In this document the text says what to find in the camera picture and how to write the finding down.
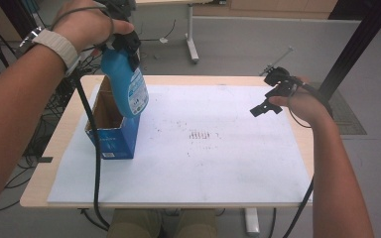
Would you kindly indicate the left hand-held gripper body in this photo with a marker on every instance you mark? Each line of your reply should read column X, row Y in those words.
column 122, row 10

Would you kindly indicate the white table mat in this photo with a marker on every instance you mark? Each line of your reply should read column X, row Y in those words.
column 211, row 165

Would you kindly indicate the person's right hand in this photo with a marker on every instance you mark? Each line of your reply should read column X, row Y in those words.
column 306, row 105

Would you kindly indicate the black tape strip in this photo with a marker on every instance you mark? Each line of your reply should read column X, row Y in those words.
column 45, row 159

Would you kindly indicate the person's right leg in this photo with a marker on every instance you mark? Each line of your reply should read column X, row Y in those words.
column 198, row 224

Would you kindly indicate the blue cardboard box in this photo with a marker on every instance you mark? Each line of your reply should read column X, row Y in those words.
column 119, row 142

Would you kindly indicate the person's leg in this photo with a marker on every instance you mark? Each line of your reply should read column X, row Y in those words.
column 135, row 224
column 198, row 224

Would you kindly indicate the white floor plug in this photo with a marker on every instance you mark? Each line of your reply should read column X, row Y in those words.
column 163, row 40

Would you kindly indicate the white table foot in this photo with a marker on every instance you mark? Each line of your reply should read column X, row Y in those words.
column 252, row 221

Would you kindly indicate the white-legged background desk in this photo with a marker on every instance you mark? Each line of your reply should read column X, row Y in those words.
column 191, row 39

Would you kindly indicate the blue bottle with white cap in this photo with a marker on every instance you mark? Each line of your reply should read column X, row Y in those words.
column 122, row 89

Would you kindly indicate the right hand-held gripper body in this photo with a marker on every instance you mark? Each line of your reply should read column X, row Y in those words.
column 282, row 82

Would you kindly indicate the person's left hand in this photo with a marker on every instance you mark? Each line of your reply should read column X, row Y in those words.
column 86, row 26

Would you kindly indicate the dark slanted stand post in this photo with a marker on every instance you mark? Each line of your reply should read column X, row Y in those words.
column 13, row 16

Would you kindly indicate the black metal frame post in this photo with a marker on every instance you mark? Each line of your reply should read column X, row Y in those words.
column 354, row 46

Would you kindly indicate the person's left leg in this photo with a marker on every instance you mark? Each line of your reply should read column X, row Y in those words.
column 135, row 224

